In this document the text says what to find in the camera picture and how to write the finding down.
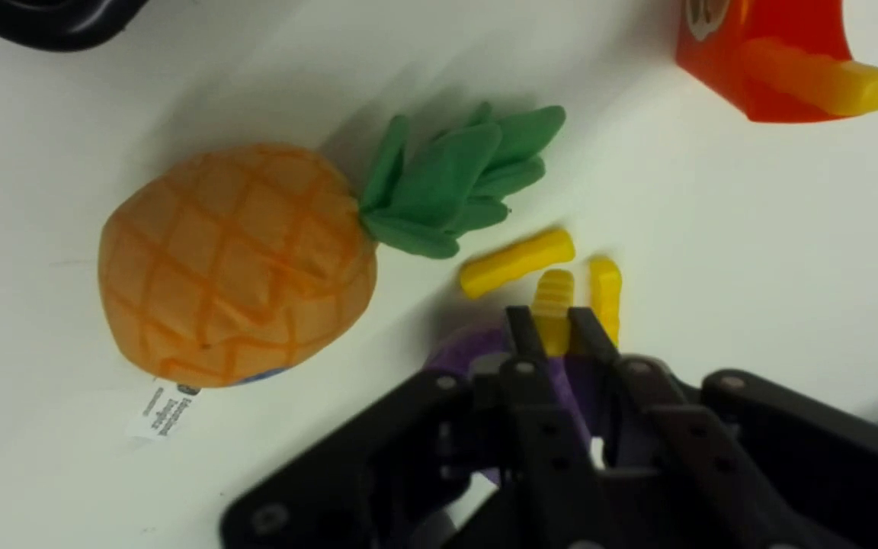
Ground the yellow toy french fry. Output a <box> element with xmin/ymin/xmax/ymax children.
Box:
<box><xmin>532</xmin><ymin>269</ymin><xmax>575</xmax><ymax>359</ymax></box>
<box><xmin>586</xmin><ymin>252</ymin><xmax>626</xmax><ymax>344</ymax></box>
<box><xmin>459</xmin><ymin>225</ymin><xmax>575</xmax><ymax>301</ymax></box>
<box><xmin>746</xmin><ymin>37</ymin><xmax>878</xmax><ymax>118</ymax></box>

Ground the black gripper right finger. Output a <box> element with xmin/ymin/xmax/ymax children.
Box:
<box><xmin>567</xmin><ymin>304</ymin><xmax>878</xmax><ymax>549</ymax></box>

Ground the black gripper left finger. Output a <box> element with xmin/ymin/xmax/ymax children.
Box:
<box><xmin>220</xmin><ymin>301</ymin><xmax>604</xmax><ymax>549</ymax></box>

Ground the orange plush pineapple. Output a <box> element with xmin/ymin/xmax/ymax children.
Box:
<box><xmin>96</xmin><ymin>102</ymin><xmax>569</xmax><ymax>443</ymax></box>

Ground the purple plush eggplant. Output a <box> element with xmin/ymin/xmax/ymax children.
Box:
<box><xmin>427</xmin><ymin>317</ymin><xmax>626</xmax><ymax>482</ymax></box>

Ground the black ridged plastic tray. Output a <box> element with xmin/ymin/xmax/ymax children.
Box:
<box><xmin>0</xmin><ymin>0</ymin><xmax>148</xmax><ymax>54</ymax></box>

